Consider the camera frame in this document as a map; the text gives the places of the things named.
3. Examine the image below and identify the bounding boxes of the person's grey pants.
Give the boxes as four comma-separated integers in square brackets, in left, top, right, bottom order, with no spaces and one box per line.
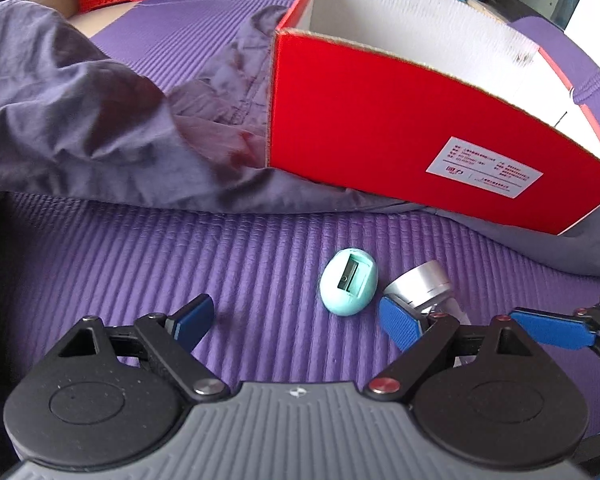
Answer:
[0,0,600,278]

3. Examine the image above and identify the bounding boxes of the purple ribbed foam mat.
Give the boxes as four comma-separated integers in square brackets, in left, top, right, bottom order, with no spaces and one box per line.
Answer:
[0,0,600,411]

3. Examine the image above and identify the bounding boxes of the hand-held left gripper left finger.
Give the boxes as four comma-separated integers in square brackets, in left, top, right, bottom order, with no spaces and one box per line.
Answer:
[54,294,230,402]

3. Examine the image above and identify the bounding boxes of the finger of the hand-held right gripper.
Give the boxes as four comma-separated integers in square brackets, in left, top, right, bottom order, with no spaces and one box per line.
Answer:
[510,294,600,376]

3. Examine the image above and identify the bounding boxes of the red cardboard shoe box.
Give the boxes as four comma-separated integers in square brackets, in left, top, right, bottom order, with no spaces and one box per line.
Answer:
[266,0,600,236]

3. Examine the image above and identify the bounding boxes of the clear bottle with silver cap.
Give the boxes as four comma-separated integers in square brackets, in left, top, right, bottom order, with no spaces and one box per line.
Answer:
[383,260,473,328]

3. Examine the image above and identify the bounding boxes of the teal egg-shaped pencil sharpener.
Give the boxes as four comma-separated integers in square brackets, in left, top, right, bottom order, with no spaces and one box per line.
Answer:
[320,247,379,317]

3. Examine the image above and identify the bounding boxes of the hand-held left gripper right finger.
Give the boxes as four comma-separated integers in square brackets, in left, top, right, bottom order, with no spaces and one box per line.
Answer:
[367,296,533,402]

